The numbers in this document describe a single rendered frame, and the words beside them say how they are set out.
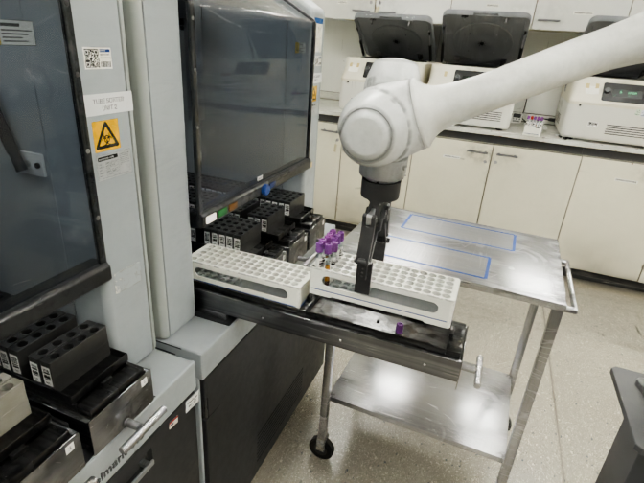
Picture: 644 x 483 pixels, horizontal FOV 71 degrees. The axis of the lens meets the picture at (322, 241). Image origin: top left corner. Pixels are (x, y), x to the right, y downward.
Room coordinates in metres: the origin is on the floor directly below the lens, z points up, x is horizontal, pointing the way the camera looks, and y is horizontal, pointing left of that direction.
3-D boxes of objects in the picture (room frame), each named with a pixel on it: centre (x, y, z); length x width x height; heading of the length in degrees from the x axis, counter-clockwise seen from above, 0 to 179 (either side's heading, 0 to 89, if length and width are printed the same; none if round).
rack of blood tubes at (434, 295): (0.83, -0.13, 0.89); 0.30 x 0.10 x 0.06; 70
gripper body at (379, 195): (0.84, -0.11, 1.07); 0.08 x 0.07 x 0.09; 160
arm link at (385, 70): (0.83, -0.10, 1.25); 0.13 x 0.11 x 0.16; 166
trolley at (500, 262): (1.25, -0.40, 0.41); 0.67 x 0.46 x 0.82; 68
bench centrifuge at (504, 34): (3.30, -0.96, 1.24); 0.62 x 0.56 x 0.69; 161
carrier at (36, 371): (0.60, 0.41, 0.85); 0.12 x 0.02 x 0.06; 159
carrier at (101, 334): (0.59, 0.39, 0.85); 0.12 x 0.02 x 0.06; 161
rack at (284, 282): (0.94, 0.16, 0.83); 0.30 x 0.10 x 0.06; 70
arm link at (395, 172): (0.84, -0.10, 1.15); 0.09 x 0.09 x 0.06
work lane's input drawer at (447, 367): (0.88, -0.01, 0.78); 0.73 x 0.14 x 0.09; 70
